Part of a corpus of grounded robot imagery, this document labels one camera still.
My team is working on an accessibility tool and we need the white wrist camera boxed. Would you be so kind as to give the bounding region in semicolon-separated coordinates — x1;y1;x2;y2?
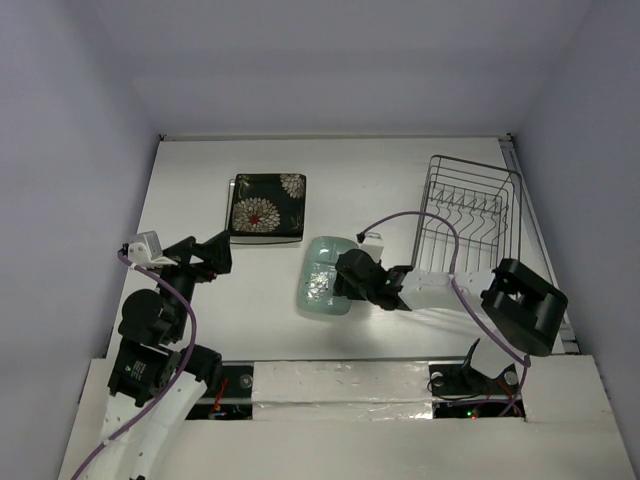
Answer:
122;231;178;269
359;232;384;262

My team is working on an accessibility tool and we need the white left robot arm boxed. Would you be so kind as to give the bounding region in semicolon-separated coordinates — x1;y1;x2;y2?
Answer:
72;231;232;479

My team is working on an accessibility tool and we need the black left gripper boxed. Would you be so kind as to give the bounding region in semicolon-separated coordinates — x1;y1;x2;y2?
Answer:
156;227;232;337

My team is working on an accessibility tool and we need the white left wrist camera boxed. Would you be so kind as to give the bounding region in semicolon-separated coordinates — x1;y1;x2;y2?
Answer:
122;231;178;269

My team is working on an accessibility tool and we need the white square plate black rim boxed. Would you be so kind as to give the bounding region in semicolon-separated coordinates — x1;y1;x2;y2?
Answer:
224;177;307;247

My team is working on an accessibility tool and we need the wire dish rack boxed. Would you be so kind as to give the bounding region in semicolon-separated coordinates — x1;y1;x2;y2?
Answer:
411;155;523;272

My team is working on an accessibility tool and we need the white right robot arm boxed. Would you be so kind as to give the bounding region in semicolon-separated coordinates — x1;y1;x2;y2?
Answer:
334;249;568;392

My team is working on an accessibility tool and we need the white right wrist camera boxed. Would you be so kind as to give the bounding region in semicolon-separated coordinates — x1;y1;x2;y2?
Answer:
359;232;384;262

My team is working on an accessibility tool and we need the light green oval plate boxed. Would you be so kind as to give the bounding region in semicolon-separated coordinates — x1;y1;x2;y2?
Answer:
296;236;357;316

